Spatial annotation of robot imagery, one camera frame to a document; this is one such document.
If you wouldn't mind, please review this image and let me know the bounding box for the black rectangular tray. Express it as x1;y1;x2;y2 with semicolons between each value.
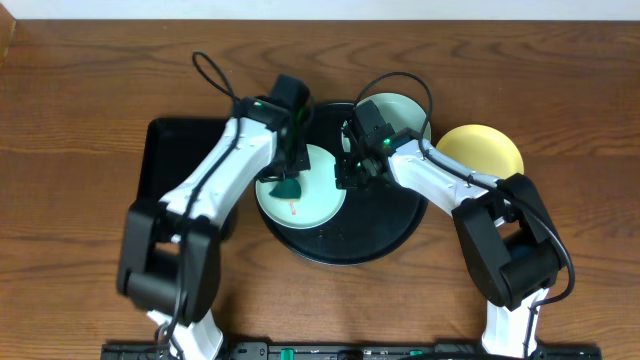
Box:
136;117;239;241

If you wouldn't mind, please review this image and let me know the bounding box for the yellow plate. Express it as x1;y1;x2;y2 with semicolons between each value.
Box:
436;124;524;178

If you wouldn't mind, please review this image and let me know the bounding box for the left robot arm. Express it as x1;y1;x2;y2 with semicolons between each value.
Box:
116;95;314;359

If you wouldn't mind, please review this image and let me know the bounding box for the black round tray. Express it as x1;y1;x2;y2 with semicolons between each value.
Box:
258;103;428;266

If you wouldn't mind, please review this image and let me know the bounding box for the light blue plate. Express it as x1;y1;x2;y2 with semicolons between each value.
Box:
255;145;346;229
341;92;432;156

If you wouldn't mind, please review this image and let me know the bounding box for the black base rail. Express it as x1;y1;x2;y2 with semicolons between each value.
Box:
99;339;604;360

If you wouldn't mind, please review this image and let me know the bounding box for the green yellow sponge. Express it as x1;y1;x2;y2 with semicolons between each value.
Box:
269;178;302;201

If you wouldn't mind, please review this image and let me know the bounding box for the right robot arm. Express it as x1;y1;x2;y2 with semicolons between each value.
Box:
336;101;573;359

